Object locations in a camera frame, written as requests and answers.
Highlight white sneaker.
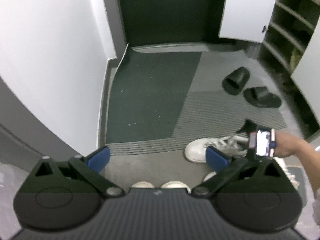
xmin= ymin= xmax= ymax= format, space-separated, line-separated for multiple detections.
xmin=203 ymin=171 xmax=217 ymax=182
xmin=184 ymin=135 xmax=248 ymax=164
xmin=276 ymin=158 xmax=300 ymax=190

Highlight black slide sandal front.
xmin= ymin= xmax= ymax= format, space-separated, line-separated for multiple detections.
xmin=243 ymin=86 xmax=282 ymax=108

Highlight black slide sandal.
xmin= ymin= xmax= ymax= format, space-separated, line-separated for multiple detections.
xmin=243 ymin=86 xmax=282 ymax=108
xmin=222 ymin=67 xmax=250 ymax=95

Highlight cream clog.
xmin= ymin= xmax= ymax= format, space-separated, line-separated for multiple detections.
xmin=131 ymin=181 xmax=154 ymax=189
xmin=161 ymin=181 xmax=188 ymax=189

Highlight black slide sandal back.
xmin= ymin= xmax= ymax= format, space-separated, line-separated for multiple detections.
xmin=222 ymin=67 xmax=250 ymax=95

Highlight person's forearm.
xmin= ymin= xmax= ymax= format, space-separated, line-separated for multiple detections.
xmin=297 ymin=141 xmax=319 ymax=199

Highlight person's hand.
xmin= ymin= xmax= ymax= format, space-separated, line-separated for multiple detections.
xmin=274 ymin=131 xmax=310 ymax=158

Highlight grey striped floor mat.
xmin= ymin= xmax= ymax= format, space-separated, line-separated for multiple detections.
xmin=100 ymin=49 xmax=288 ymax=188

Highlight right white cabinet door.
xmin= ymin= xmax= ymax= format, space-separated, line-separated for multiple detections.
xmin=291 ymin=21 xmax=320 ymax=122

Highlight white cabinet door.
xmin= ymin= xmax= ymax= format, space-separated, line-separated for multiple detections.
xmin=291 ymin=21 xmax=320 ymax=122
xmin=219 ymin=0 xmax=276 ymax=43

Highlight dark green floor mat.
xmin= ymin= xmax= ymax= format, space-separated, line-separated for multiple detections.
xmin=106 ymin=48 xmax=201 ymax=144

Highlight yellow-green shoe on shelf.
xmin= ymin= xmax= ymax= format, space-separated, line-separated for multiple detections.
xmin=289 ymin=48 xmax=303 ymax=72

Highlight grey shoe cabinet shelves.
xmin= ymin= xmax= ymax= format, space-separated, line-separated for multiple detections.
xmin=260 ymin=0 xmax=319 ymax=74

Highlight left white cabinet door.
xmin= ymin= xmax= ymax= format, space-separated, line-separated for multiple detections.
xmin=219 ymin=0 xmax=276 ymax=43

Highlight dark entrance door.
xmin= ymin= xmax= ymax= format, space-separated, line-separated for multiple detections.
xmin=119 ymin=0 xmax=225 ymax=47

